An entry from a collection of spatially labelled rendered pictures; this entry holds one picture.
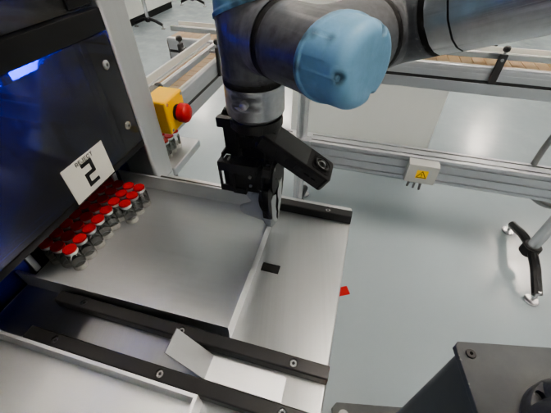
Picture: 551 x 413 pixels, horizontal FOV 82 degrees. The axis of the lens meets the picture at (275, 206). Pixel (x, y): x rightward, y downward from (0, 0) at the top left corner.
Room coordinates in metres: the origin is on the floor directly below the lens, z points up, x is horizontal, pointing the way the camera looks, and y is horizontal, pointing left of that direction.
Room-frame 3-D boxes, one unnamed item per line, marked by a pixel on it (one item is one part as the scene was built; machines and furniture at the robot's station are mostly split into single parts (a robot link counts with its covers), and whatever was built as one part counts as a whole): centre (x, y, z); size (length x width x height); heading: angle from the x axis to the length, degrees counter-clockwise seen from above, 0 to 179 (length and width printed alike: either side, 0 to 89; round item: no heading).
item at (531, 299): (0.95, -1.23, 0.07); 0.50 x 0.08 x 0.14; 164
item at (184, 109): (0.62, 0.20, 0.99); 0.04 x 0.04 x 0.04; 74
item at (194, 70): (0.94, 0.30, 0.92); 0.69 x 0.16 x 0.16; 164
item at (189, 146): (0.65, 0.28, 0.87); 0.14 x 0.13 x 0.02; 74
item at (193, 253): (0.35, 0.19, 0.90); 0.34 x 0.26 x 0.04; 75
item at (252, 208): (0.37, 0.03, 0.95); 0.06 x 0.03 x 0.09; 74
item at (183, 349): (0.14, 0.06, 0.91); 0.14 x 0.03 x 0.06; 75
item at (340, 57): (0.32, -0.05, 1.21); 0.11 x 0.11 x 0.08; 42
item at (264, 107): (0.38, 0.03, 1.14); 0.08 x 0.08 x 0.05
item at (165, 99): (0.63, 0.24, 0.99); 0.08 x 0.07 x 0.07; 74
